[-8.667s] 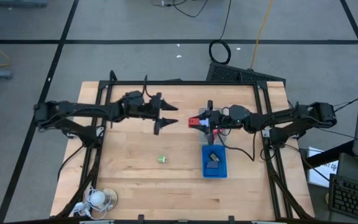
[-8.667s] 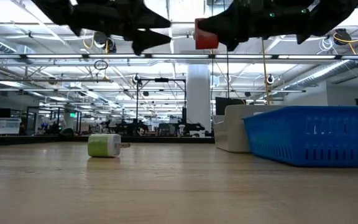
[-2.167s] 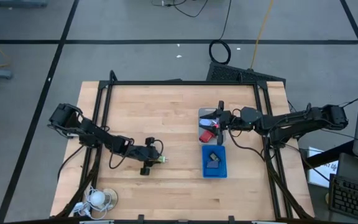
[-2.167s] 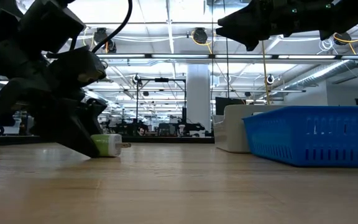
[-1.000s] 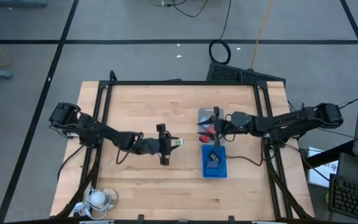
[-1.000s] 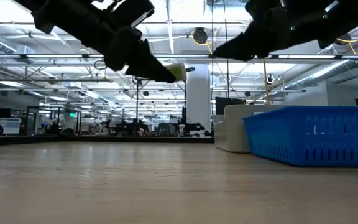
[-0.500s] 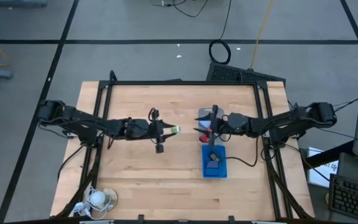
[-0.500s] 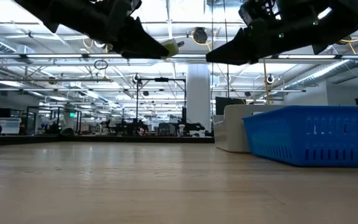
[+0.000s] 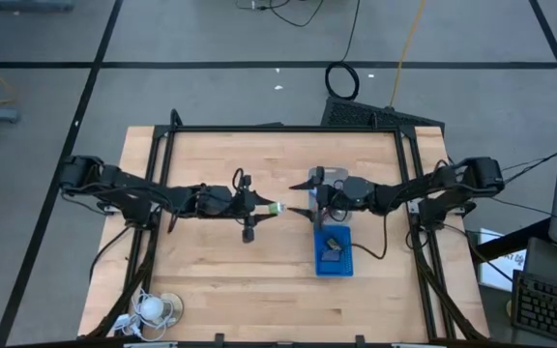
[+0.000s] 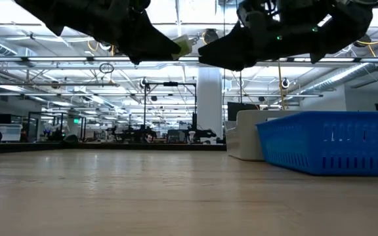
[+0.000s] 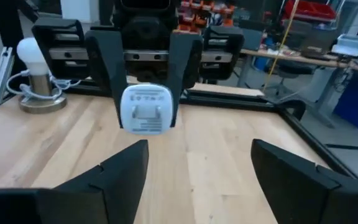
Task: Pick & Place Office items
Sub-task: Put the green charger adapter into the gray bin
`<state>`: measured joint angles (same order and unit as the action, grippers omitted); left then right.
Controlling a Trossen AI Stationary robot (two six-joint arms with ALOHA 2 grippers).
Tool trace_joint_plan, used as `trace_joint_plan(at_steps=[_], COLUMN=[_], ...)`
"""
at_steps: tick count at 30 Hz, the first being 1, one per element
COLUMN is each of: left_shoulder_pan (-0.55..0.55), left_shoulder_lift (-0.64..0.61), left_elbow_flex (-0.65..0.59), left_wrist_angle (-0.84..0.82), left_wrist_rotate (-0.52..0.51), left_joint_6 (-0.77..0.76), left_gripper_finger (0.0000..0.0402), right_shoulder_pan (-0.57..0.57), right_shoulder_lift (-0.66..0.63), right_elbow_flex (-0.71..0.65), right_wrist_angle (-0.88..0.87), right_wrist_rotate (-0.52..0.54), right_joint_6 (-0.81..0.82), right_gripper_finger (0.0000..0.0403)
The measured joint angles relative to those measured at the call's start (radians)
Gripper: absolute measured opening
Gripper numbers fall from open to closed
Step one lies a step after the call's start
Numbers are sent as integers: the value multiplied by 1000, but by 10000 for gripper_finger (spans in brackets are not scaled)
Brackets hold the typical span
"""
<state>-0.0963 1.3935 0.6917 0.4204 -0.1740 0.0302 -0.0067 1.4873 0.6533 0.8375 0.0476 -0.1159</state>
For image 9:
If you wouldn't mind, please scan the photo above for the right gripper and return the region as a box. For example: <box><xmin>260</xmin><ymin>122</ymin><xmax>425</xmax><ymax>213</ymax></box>
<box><xmin>287</xmin><ymin>166</ymin><xmax>345</xmax><ymax>232</ymax></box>

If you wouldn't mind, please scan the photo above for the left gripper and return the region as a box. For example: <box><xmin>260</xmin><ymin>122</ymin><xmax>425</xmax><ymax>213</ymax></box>
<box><xmin>232</xmin><ymin>175</ymin><xmax>279</xmax><ymax>244</ymax></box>

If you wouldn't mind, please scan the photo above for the white plastic tray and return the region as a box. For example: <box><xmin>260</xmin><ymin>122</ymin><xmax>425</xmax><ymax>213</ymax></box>
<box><xmin>308</xmin><ymin>166</ymin><xmax>353</xmax><ymax>224</ymax></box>

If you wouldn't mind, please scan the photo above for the blue plastic basket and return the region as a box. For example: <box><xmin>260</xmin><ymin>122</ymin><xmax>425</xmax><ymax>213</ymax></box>
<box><xmin>312</xmin><ymin>224</ymin><xmax>356</xmax><ymax>277</ymax></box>

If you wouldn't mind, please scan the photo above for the black perforated case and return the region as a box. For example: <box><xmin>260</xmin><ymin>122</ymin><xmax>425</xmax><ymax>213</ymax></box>
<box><xmin>320</xmin><ymin>95</ymin><xmax>447</xmax><ymax>131</ymax></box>

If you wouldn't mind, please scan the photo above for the brass round disc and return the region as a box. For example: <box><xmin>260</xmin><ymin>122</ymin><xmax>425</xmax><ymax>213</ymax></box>
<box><xmin>159</xmin><ymin>292</ymin><xmax>185</xmax><ymax>327</ymax></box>

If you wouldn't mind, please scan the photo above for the white round lamp bulb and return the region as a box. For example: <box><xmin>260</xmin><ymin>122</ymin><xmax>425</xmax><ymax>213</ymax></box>
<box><xmin>140</xmin><ymin>296</ymin><xmax>166</xmax><ymax>323</ymax></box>

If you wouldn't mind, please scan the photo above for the white paper sheet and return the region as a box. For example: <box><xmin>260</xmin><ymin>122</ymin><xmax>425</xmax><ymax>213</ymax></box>
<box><xmin>479</xmin><ymin>226</ymin><xmax>527</xmax><ymax>294</ymax></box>

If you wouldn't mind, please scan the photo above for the black desk bar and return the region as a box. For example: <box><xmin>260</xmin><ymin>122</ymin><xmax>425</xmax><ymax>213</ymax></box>
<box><xmin>471</xmin><ymin>217</ymin><xmax>551</xmax><ymax>265</ymax></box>

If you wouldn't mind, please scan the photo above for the black keyboard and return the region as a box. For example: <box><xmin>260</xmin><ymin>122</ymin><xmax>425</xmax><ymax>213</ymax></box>
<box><xmin>510</xmin><ymin>269</ymin><xmax>557</xmax><ymax>347</ymax></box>

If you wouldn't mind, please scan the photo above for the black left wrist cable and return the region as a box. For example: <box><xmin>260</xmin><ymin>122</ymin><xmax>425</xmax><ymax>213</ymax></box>
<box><xmin>231</xmin><ymin>166</ymin><xmax>247</xmax><ymax>192</ymax></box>

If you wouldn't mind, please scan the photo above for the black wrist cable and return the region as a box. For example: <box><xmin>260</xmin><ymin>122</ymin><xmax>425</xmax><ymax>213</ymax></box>
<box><xmin>340</xmin><ymin>212</ymin><xmax>389</xmax><ymax>261</ymax></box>
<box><xmin>231</xmin><ymin>166</ymin><xmax>247</xmax><ymax>192</ymax></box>

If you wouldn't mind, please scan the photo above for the black aluminium table frame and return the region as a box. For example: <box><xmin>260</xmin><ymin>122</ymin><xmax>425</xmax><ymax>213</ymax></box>
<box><xmin>87</xmin><ymin>108</ymin><xmax>490</xmax><ymax>342</ymax></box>

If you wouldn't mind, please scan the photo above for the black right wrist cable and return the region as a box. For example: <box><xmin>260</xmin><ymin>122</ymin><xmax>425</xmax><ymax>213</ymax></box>
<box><xmin>340</xmin><ymin>212</ymin><xmax>389</xmax><ymax>261</ymax></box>

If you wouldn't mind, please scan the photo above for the black power cable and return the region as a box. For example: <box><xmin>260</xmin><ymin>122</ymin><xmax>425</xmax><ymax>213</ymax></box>
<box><xmin>324</xmin><ymin>0</ymin><xmax>362</xmax><ymax>102</ymax></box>

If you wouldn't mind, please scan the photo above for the black left base cable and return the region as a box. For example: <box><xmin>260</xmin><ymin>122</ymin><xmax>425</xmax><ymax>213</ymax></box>
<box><xmin>88</xmin><ymin>224</ymin><xmax>134</xmax><ymax>282</ymax></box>

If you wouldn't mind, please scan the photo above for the black floor cable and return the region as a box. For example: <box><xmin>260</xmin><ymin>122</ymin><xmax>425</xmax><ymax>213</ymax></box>
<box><xmin>236</xmin><ymin>0</ymin><xmax>327</xmax><ymax>29</ymax></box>

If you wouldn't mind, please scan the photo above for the white tangled cable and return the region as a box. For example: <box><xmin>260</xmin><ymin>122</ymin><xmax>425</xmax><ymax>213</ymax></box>
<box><xmin>112</xmin><ymin>288</ymin><xmax>173</xmax><ymax>342</ymax></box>

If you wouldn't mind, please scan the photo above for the yellow hanging cable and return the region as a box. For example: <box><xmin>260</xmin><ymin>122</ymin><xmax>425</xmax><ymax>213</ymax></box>
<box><xmin>388</xmin><ymin>0</ymin><xmax>427</xmax><ymax>108</ymax></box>

